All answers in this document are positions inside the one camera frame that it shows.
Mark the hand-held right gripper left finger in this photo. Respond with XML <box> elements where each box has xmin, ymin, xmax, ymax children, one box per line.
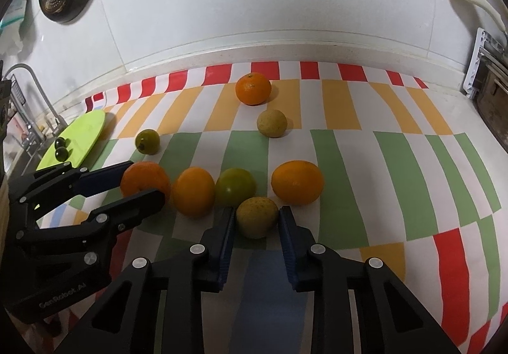
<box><xmin>51</xmin><ymin>206</ymin><xmax>237</xmax><ymax>354</ymax></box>

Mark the large orange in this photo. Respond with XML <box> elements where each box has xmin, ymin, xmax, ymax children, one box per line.
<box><xmin>271</xmin><ymin>161</ymin><xmax>324</xmax><ymax>206</ymax></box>

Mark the orange with green stem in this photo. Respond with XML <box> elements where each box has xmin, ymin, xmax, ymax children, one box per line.
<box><xmin>235</xmin><ymin>72</ymin><xmax>272</xmax><ymax>106</ymax></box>

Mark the large steel pot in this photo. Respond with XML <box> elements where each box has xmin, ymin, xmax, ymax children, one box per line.
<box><xmin>476</xmin><ymin>56</ymin><xmax>508</xmax><ymax>133</ymax></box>

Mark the yellow-green pear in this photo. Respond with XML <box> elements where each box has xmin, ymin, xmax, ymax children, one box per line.
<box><xmin>236</xmin><ymin>196</ymin><xmax>279</xmax><ymax>239</ymax></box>

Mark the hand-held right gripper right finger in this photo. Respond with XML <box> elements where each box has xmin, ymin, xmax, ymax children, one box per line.
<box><xmin>278</xmin><ymin>205</ymin><xmax>461</xmax><ymax>354</ymax></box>

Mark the white pot rack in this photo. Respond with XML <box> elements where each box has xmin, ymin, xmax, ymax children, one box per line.
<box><xmin>462</xmin><ymin>28</ymin><xmax>508</xmax><ymax>101</ymax></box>

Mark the striped tablecloth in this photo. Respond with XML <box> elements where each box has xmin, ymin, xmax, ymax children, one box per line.
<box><xmin>36</xmin><ymin>61</ymin><xmax>501</xmax><ymax>354</ymax></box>

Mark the large green tangerine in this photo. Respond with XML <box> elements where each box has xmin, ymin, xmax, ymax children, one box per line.
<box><xmin>215</xmin><ymin>167</ymin><xmax>257</xmax><ymax>207</ymax></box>

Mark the steel faucet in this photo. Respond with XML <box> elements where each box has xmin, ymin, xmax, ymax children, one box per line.
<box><xmin>6</xmin><ymin>64</ymin><xmax>68</xmax><ymax>148</ymax></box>

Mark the small green tangerine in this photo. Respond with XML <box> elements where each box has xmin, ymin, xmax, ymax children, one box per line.
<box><xmin>135</xmin><ymin>129</ymin><xmax>161</xmax><ymax>155</ymax></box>

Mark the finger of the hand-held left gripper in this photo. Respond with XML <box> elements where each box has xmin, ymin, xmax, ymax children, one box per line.
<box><xmin>8</xmin><ymin>161</ymin><xmax>136</xmax><ymax>236</ymax></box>
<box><xmin>16</xmin><ymin>187</ymin><xmax>166</xmax><ymax>264</ymax></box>

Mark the green plate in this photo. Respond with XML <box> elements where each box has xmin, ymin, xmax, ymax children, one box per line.
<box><xmin>36</xmin><ymin>110</ymin><xmax>106</xmax><ymax>172</ymax></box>

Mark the small brown pear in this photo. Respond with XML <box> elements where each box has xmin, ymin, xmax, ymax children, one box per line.
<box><xmin>257</xmin><ymin>109</ymin><xmax>288</xmax><ymax>138</ymax></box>

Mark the round orange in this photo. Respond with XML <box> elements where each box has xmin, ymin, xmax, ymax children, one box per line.
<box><xmin>120</xmin><ymin>162</ymin><xmax>171</xmax><ymax>204</ymax></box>
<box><xmin>171</xmin><ymin>167</ymin><xmax>216</xmax><ymax>218</ymax></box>

